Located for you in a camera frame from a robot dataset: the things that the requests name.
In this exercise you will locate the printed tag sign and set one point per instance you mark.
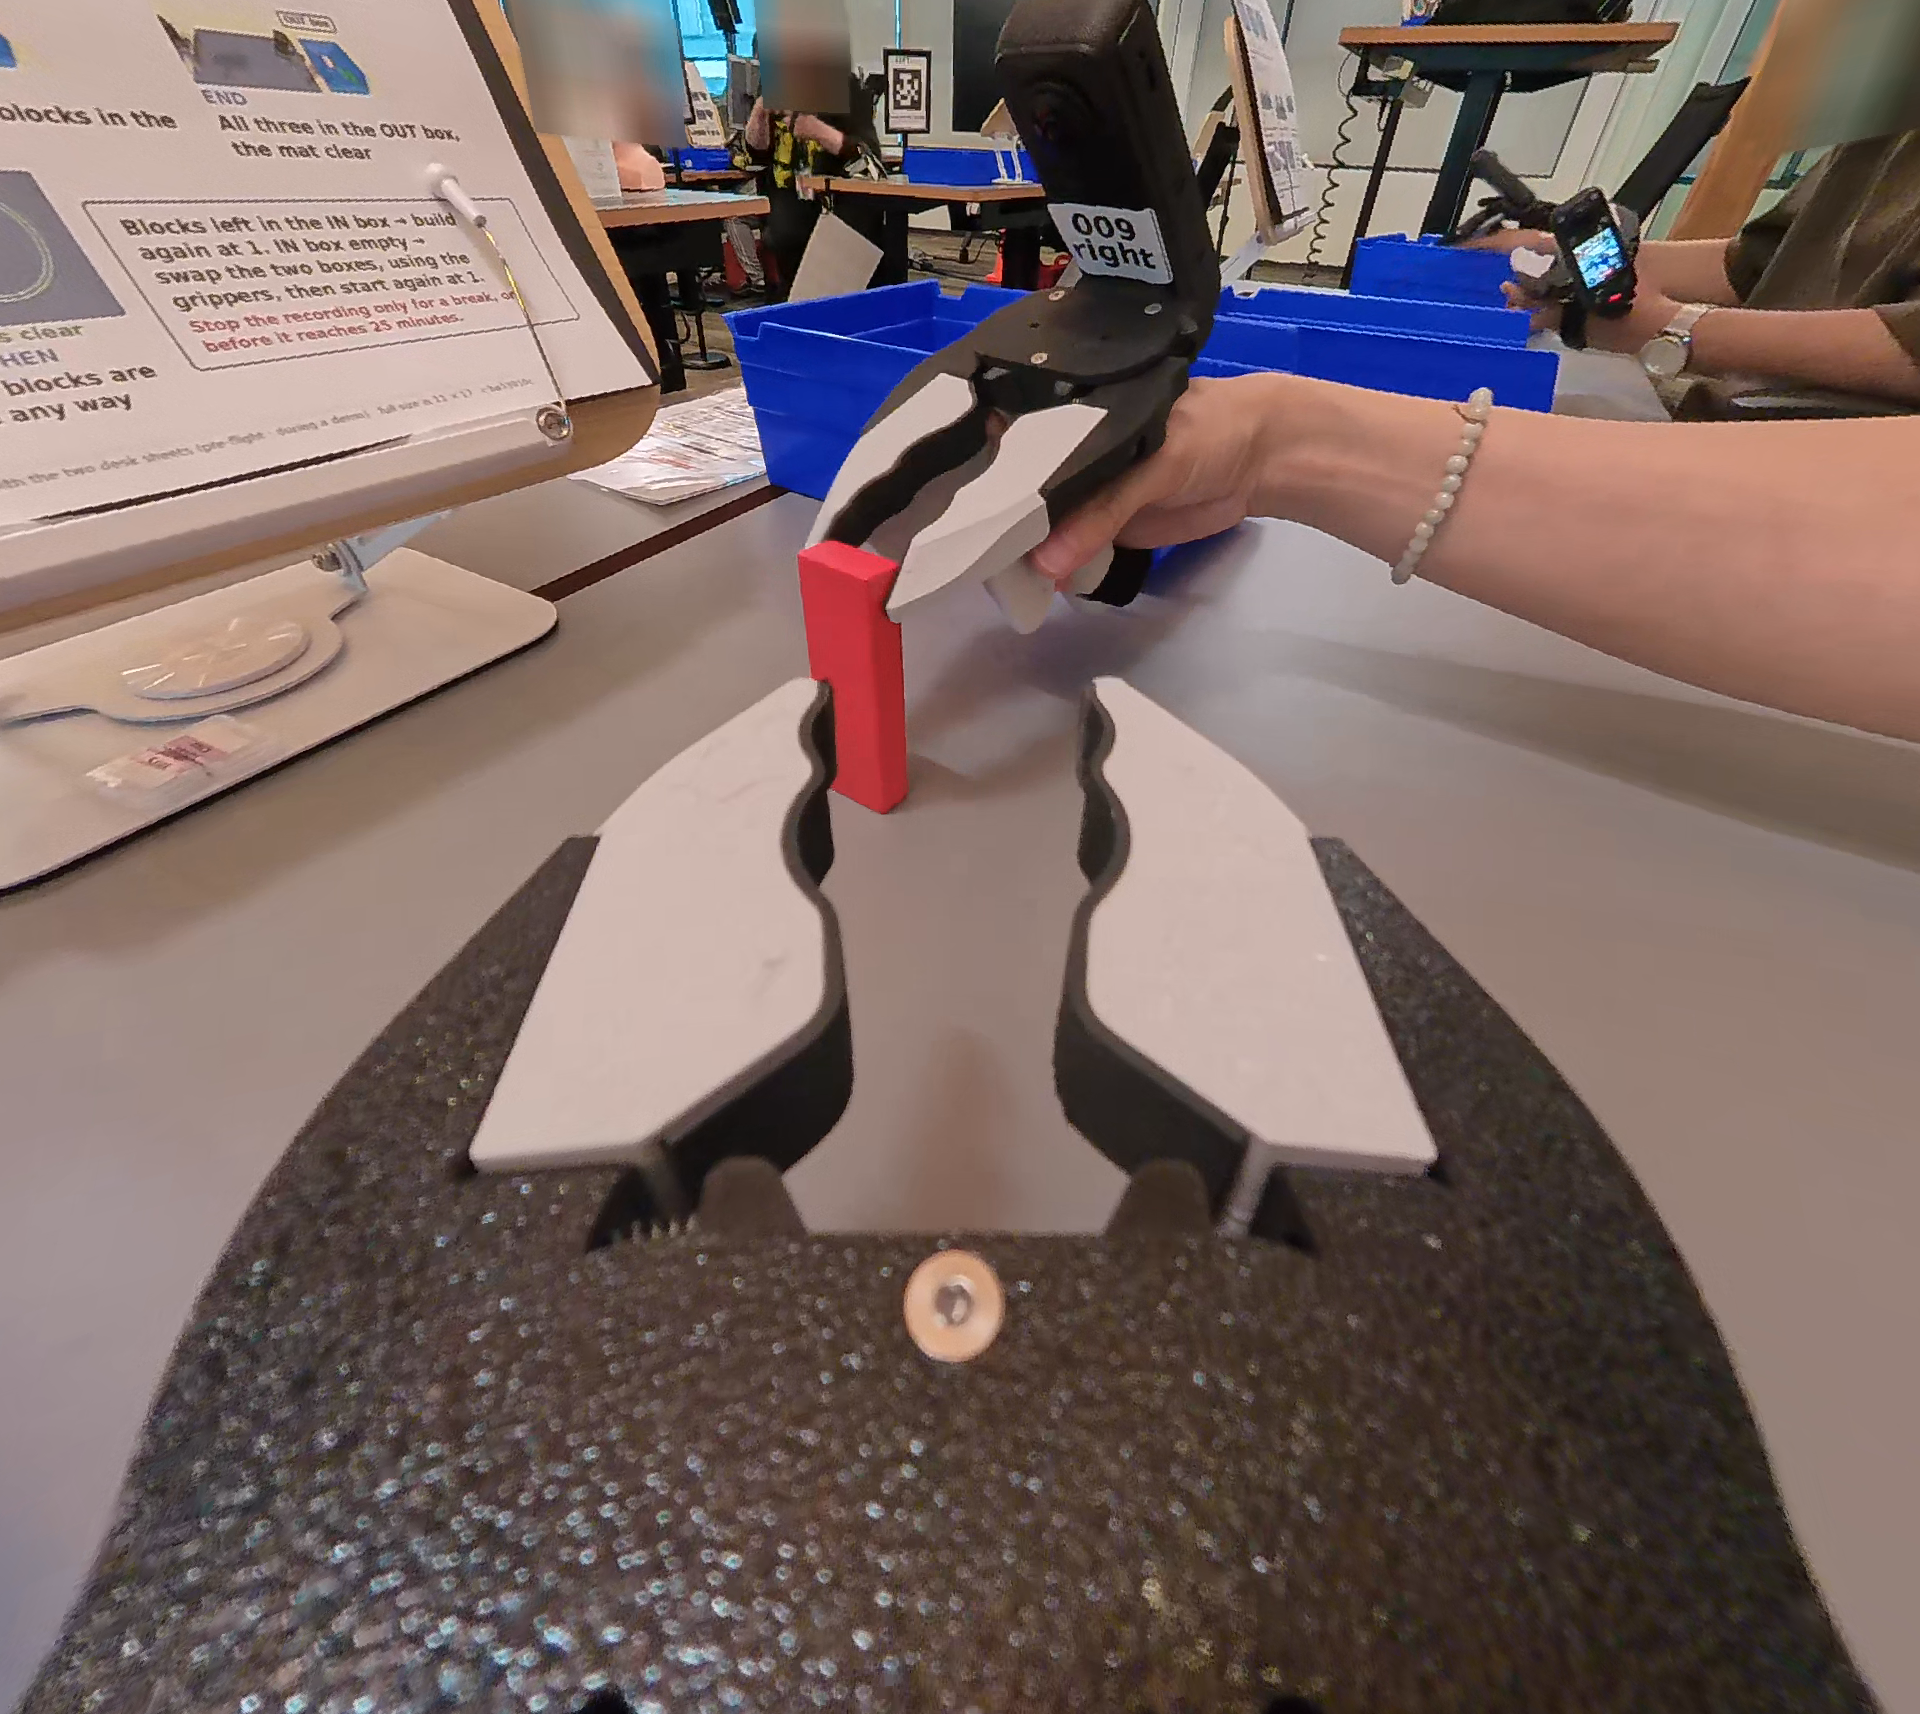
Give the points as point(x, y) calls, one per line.
point(909, 91)

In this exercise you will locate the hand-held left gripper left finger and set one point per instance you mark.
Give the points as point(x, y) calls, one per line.
point(674, 964)

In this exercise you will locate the black wall screen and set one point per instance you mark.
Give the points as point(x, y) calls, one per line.
point(975, 65)

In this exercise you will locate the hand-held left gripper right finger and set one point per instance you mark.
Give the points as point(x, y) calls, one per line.
point(1244, 979)

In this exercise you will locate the another person's forearm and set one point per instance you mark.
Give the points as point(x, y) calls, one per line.
point(1801, 349)

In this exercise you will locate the person's right forearm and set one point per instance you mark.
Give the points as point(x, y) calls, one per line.
point(1651, 544)

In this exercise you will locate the blue storage bin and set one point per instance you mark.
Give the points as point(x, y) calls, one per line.
point(1425, 357)
point(1411, 270)
point(840, 395)

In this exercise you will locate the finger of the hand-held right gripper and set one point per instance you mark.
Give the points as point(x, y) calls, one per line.
point(990, 515)
point(885, 455)

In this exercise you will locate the laminated paper sheet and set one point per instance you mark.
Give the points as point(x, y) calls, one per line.
point(674, 447)

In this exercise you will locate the red rectangular wooden block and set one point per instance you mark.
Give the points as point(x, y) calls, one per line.
point(854, 679)

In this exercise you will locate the printed instruction sheet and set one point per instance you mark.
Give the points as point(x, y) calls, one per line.
point(225, 168)

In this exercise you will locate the grey panel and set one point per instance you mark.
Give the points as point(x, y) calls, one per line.
point(832, 258)

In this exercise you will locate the black office chair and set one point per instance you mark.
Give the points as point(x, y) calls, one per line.
point(1689, 147)

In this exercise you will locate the person's right hand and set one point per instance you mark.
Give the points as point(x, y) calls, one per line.
point(1231, 455)

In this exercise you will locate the standing desk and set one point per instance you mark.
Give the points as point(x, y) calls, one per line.
point(1500, 37)

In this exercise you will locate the wooden background table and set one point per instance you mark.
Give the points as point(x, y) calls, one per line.
point(674, 206)

